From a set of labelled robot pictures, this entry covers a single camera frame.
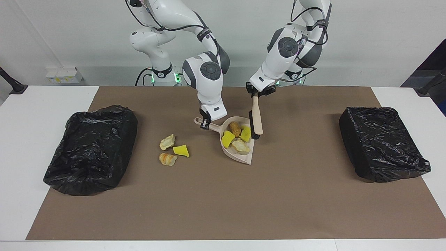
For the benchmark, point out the notched yellow sponge piece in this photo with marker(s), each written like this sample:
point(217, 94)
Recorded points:
point(246, 134)

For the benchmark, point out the black stand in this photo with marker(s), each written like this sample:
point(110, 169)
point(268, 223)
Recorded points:
point(430, 87)
point(12, 85)

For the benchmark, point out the brown cork-like bread roll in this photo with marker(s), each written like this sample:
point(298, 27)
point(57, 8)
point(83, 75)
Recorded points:
point(235, 129)

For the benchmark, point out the yellow sponge chunk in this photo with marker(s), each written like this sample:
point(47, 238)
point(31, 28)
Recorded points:
point(228, 139)

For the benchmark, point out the white wall power strip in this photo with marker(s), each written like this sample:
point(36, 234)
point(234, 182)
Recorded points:
point(64, 75)

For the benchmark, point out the yellow sponge wedge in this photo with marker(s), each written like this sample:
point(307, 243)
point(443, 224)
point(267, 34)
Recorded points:
point(181, 150)

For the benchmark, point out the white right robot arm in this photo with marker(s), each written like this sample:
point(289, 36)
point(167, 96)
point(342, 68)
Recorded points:
point(209, 73)

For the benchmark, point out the brown table mat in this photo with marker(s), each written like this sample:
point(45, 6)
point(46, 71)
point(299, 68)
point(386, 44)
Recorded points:
point(223, 216)

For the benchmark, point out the beige plastic dustpan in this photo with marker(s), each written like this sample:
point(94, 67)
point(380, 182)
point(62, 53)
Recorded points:
point(240, 157)

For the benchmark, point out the dark partition panel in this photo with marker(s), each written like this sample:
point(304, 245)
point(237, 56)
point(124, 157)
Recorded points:
point(439, 103)

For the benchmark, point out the striped croissant piece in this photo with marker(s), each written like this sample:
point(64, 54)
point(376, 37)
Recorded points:
point(168, 159)

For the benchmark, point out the black bag-lined open bin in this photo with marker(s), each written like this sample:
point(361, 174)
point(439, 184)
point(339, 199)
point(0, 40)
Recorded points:
point(90, 150)

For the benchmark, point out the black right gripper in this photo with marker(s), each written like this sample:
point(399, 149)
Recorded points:
point(205, 116)

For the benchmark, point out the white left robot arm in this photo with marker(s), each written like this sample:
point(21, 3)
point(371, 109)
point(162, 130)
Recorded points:
point(287, 47)

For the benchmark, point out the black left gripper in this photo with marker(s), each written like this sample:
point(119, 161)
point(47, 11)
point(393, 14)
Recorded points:
point(266, 92)

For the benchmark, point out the large beige bread chunk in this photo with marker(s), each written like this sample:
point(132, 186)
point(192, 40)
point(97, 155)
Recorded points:
point(241, 146)

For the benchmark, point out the small beige bread chunk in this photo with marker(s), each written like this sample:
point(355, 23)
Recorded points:
point(167, 142)

